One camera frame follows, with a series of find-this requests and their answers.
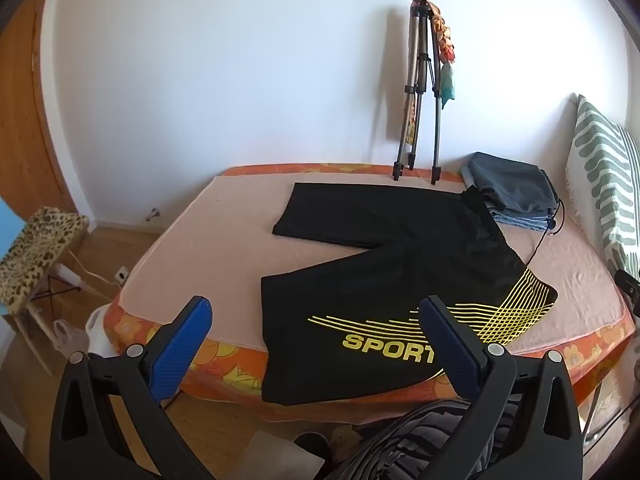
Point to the folded blue jeans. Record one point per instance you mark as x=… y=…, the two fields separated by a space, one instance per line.
x=525 y=222

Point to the person's striped trouser leg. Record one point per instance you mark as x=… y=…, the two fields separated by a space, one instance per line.
x=400 y=440

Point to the pink blanket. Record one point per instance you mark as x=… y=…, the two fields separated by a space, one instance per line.
x=225 y=240

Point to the grey folded tripod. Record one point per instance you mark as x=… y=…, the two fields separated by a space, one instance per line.
x=437 y=125

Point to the colourful knotted scarf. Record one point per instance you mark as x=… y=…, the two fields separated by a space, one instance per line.
x=447 y=82

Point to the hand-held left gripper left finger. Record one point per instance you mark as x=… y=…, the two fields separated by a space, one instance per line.
x=180 y=350

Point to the clear plastic bag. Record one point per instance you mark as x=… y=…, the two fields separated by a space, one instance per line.
x=70 y=337

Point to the leopard print stool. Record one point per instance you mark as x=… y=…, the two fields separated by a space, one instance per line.
x=35 y=255

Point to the white wall plug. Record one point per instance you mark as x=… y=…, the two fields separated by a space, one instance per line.
x=121 y=276

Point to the folded grey pants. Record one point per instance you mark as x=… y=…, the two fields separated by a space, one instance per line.
x=510 y=180

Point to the green and white patterned pillow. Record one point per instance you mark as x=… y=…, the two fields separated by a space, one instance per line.
x=600 y=175

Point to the black object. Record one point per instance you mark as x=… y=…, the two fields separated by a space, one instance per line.
x=629 y=285

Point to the bed with pink cover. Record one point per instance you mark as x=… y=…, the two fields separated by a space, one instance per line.
x=235 y=362

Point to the black pants with yellow print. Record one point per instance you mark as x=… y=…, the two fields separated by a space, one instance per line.
x=350 y=285

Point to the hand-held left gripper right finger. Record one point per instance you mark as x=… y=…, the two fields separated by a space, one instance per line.
x=450 y=350

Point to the metal door stopper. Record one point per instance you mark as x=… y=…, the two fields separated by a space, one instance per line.
x=152 y=215

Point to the grey paper sheet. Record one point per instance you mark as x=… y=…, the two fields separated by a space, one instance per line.
x=280 y=455

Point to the wooden door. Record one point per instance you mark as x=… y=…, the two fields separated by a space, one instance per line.
x=25 y=110

